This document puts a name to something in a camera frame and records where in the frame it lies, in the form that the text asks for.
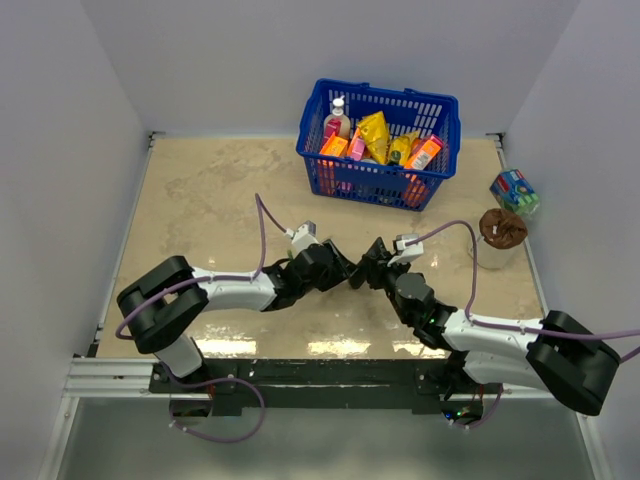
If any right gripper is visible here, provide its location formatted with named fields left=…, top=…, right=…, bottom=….
left=363, top=252, right=412, bottom=326

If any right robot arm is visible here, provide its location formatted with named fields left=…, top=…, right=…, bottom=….
left=349, top=239, right=621, bottom=416

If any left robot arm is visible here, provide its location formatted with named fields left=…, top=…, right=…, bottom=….
left=116, top=240, right=356, bottom=392

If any blue plastic basket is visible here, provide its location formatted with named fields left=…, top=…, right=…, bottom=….
left=296, top=79, right=461, bottom=211

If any orange pink box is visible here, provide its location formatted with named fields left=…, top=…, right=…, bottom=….
left=320, top=134, right=349, bottom=158

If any yellow green bag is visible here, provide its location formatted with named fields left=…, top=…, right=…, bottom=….
left=387, top=130, right=420, bottom=166

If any orange carton box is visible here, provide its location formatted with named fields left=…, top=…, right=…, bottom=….
left=404, top=135, right=444, bottom=170

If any yellow snack bag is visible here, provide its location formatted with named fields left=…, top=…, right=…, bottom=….
left=358, top=111, right=390, bottom=165

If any brown lidded white cup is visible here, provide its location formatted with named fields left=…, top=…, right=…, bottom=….
left=468, top=208, right=528, bottom=270

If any white pump bottle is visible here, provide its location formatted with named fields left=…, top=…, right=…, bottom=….
left=323, top=95, right=351, bottom=140

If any blue green sponge pack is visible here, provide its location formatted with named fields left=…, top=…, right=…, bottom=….
left=489, top=169, right=540, bottom=217

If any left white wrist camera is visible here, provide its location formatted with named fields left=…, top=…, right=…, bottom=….
left=284, top=220, right=318, bottom=255

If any black base frame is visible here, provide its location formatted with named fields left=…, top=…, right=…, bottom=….
left=149, top=359, right=499, bottom=420

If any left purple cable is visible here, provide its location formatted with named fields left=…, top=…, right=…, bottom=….
left=114, top=192, right=296, bottom=341

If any purple cable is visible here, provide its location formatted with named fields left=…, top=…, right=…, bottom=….
left=114, top=192, right=296, bottom=341
left=409, top=219, right=640, bottom=364

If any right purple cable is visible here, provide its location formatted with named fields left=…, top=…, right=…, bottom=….
left=409, top=219, right=640, bottom=364

